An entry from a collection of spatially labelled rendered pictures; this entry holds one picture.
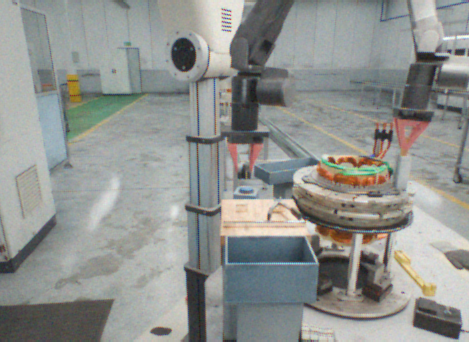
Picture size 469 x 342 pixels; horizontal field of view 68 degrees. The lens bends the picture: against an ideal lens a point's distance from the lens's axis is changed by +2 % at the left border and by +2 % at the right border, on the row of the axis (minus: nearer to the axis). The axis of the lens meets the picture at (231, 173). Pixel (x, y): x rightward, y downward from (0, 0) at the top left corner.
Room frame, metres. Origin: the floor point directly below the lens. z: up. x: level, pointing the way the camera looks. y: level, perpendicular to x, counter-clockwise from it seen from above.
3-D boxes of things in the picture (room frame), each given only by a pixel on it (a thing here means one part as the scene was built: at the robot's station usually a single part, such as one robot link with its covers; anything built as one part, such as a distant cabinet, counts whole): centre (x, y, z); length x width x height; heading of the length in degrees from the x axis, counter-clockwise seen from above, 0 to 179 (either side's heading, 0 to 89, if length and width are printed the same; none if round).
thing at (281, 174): (1.18, -0.21, 0.92); 0.25 x 0.11 x 0.28; 115
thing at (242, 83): (0.72, -0.03, 1.36); 0.07 x 0.06 x 0.07; 59
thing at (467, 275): (0.99, -0.79, 0.78); 0.31 x 0.19 x 0.01; 6
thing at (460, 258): (1.00, -0.77, 0.79); 0.24 x 0.13 x 0.02; 6
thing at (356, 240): (0.79, -0.32, 0.91); 0.02 x 0.02 x 0.21
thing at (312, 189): (0.91, -0.34, 1.09); 0.32 x 0.32 x 0.01
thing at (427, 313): (0.71, -0.51, 0.81); 0.10 x 0.06 x 0.06; 63
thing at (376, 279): (0.82, -0.41, 0.85); 0.06 x 0.04 x 0.05; 132
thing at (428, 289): (0.93, -0.56, 0.80); 0.22 x 0.04 x 0.03; 179
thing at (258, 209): (0.74, -0.07, 1.05); 0.20 x 0.19 x 0.02; 1
